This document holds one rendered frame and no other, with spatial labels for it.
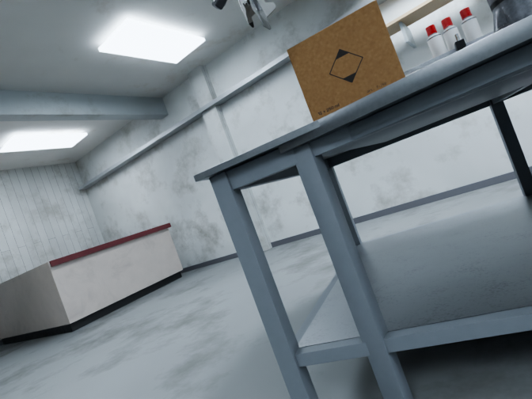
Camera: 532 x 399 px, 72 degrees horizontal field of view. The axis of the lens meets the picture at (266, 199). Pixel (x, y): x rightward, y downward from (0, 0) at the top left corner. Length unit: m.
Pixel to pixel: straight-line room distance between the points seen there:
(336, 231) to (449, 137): 3.78
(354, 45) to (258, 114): 4.45
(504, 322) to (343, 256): 0.40
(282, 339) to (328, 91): 0.78
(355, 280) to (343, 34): 0.73
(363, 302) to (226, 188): 0.51
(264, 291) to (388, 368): 0.39
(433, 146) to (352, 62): 3.59
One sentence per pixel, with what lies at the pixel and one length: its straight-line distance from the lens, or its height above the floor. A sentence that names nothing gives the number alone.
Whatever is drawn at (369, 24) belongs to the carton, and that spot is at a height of 1.06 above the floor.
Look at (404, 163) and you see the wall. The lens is 4.82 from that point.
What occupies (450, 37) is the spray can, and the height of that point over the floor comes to 1.01.
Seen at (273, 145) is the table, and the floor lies 0.82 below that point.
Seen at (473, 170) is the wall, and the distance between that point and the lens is 4.73.
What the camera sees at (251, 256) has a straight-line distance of 1.12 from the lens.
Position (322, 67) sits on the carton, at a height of 1.01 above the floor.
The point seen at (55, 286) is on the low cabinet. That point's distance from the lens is 5.62.
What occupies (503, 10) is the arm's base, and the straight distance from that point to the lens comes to 1.32.
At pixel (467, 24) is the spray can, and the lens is 1.63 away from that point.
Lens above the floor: 0.67
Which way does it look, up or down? 1 degrees up
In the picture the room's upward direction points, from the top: 20 degrees counter-clockwise
